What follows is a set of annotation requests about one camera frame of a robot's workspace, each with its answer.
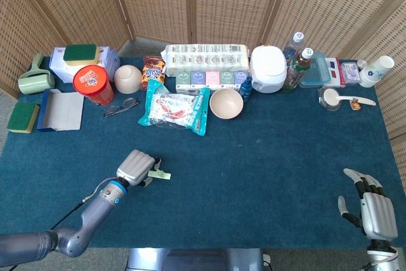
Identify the beige plastic spoon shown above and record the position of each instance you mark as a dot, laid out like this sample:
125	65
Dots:
331	96

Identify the blue carpet table cover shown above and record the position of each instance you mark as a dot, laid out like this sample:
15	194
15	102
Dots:
238	163

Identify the red blue paper glasses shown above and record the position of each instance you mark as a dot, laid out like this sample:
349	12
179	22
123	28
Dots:
334	71

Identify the clear blue food container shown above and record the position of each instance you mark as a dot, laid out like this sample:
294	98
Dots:
315	72

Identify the green lint roller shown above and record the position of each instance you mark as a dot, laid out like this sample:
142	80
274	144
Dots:
31	82

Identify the blue spray bottle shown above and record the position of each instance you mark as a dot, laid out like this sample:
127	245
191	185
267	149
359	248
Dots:
245	88

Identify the white rice cooker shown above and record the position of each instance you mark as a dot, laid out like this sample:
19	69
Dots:
268	68

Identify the brown cookie package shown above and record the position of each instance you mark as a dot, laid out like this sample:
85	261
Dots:
153	72

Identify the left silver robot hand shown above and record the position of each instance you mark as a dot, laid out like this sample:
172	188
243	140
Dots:
134	166

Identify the small glass bowl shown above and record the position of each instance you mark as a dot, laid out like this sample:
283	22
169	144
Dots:
326	103

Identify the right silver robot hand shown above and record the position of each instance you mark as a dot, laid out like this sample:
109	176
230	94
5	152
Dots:
379	217

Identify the white paper roll multipack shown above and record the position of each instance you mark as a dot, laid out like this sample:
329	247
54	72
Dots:
206	58

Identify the beige bowl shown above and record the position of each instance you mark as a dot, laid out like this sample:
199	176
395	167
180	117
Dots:
127	77
226	103

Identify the small white capped jar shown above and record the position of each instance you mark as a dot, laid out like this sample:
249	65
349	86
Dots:
362	64

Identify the small green tissue pack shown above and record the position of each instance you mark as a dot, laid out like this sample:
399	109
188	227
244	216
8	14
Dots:
183	80
227	78

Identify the small purple tissue pack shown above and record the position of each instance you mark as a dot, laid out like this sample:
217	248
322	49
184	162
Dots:
240	75
198	79

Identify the white tissue pack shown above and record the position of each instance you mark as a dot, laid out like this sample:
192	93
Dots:
60	68

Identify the red instant noodle cup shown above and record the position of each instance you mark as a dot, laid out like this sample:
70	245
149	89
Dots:
92	80

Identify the green yellow sponge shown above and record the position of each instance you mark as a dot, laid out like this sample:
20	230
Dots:
22	117
79	52

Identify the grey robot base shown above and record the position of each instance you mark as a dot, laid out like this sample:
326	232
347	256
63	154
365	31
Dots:
190	260

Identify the clear water bottle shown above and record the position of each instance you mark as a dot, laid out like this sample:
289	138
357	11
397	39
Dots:
295	44

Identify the white paper cup stack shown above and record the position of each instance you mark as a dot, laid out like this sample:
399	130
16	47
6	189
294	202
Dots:
375	71

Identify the teal clear snack bag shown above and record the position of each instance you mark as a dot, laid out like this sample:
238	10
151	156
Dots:
174	109

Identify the small orange candy wrapper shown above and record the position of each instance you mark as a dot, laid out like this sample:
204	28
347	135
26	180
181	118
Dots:
356	104

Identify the green sticky note pad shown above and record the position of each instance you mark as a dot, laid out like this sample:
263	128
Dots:
153	174

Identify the black eyeglasses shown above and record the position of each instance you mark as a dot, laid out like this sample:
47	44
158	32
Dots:
122	106

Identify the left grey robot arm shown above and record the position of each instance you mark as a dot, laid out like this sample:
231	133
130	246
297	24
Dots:
95	207

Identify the small pink tissue pack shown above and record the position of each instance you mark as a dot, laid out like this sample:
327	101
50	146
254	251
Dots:
213	79

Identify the green tea bottle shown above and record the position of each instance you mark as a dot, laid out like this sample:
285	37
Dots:
296	71

